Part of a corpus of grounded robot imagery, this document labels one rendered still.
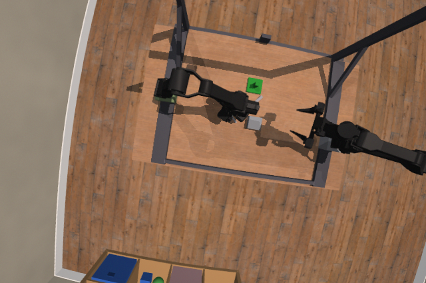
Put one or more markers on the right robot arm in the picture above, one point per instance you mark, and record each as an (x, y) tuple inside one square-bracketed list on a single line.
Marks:
[(178, 83)]

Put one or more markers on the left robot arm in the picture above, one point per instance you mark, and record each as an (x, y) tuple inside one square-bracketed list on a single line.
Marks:
[(363, 141)]

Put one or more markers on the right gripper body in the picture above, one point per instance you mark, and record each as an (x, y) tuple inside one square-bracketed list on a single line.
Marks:
[(241, 117)]

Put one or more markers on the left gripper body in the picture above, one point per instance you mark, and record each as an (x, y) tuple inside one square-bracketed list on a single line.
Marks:
[(319, 111)]

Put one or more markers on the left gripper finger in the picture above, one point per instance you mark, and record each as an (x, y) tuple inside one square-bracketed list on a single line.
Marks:
[(300, 136), (309, 110)]

